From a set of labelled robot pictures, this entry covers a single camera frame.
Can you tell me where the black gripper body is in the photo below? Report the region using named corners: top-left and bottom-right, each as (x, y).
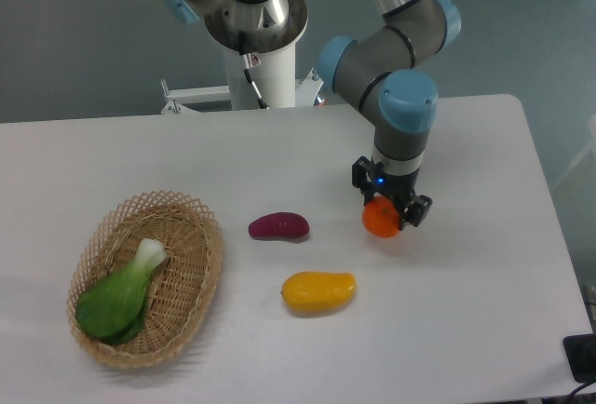
top-left (370, 159), bottom-right (419, 207)

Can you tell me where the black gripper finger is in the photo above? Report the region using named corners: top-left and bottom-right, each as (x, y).
top-left (351, 156), bottom-right (374, 205)
top-left (398, 194), bottom-right (432, 230)

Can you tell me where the orange fruit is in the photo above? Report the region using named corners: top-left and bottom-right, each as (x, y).
top-left (361, 195), bottom-right (400, 238)

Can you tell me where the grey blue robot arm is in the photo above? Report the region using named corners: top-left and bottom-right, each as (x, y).
top-left (163, 0), bottom-right (461, 227)

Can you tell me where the purple sweet potato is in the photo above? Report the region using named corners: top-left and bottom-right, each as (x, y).
top-left (248, 211), bottom-right (310, 240)

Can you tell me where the yellow mango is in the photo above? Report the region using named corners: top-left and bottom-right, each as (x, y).
top-left (280, 271), bottom-right (358, 316)

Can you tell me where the black device at table edge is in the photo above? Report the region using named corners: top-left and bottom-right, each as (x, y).
top-left (562, 333), bottom-right (595, 383)

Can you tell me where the woven wicker basket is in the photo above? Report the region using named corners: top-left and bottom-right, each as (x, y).
top-left (67, 191), bottom-right (223, 369)

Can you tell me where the green bok choy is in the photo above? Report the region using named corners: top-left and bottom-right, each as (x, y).
top-left (74, 238), bottom-right (167, 345)

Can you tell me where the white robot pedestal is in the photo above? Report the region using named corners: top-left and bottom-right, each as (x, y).
top-left (159, 0), bottom-right (332, 114)

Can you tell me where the black cable on pedestal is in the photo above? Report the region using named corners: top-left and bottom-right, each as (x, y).
top-left (237, 30), bottom-right (270, 110)

